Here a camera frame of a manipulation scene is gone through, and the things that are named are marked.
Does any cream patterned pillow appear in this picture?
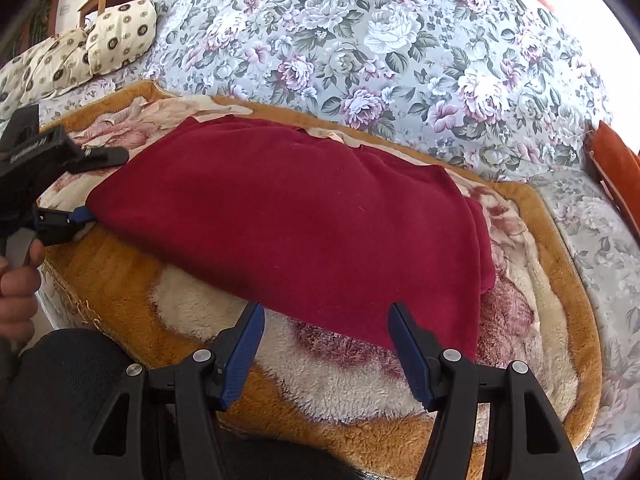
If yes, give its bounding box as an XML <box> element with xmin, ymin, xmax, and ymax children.
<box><xmin>85</xmin><ymin>0</ymin><xmax>158</xmax><ymax>69</ymax></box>
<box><xmin>19</xmin><ymin>27</ymin><xmax>94</xmax><ymax>100</ymax></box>

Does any orange velvet cushion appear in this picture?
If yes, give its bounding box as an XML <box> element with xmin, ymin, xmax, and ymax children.
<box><xmin>584</xmin><ymin>120</ymin><xmax>640</xmax><ymax>247</ymax></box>

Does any dark red sweater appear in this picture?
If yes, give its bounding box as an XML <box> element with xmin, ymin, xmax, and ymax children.
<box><xmin>86</xmin><ymin>116</ymin><xmax>497</xmax><ymax>363</ymax></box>

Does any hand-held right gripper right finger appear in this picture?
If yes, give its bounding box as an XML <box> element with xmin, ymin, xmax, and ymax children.
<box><xmin>389</xmin><ymin>302</ymin><xmax>586</xmax><ymax>480</ymax></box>

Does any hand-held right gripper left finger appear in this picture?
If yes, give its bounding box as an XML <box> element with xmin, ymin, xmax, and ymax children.
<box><xmin>82</xmin><ymin>301</ymin><xmax>266</xmax><ymax>480</ymax></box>

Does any brown rose fleece blanket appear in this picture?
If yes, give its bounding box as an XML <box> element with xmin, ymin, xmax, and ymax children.
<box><xmin>37</xmin><ymin>80</ymin><xmax>603</xmax><ymax>480</ymax></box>

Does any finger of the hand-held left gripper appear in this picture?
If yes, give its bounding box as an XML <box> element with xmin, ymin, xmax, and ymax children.
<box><xmin>65</xmin><ymin>146</ymin><xmax>129</xmax><ymax>173</ymax></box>
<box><xmin>32</xmin><ymin>206</ymin><xmax>97</xmax><ymax>247</ymax></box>

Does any floral bed sheet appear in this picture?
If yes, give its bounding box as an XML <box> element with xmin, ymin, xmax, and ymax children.
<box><xmin>0</xmin><ymin>0</ymin><xmax>640</xmax><ymax>461</ymax></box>

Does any person's left hand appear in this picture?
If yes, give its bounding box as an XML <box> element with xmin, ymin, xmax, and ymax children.
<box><xmin>0</xmin><ymin>239</ymin><xmax>47</xmax><ymax>343</ymax></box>

